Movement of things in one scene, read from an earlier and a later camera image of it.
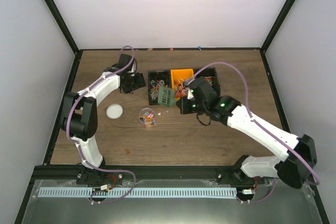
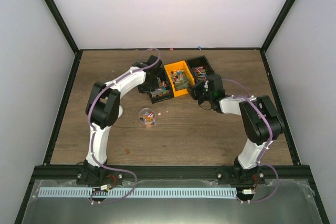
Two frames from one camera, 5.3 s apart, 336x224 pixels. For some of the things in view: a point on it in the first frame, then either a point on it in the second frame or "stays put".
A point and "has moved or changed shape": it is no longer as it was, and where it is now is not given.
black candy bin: (209, 75) has moved or changed shape
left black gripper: (140, 83) → (155, 86)
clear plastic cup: (147, 117) stays put
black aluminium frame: (42, 172) stays put
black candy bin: (157, 78) has moved or changed shape
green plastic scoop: (166, 96) → (180, 80)
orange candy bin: (179, 78) → (170, 68)
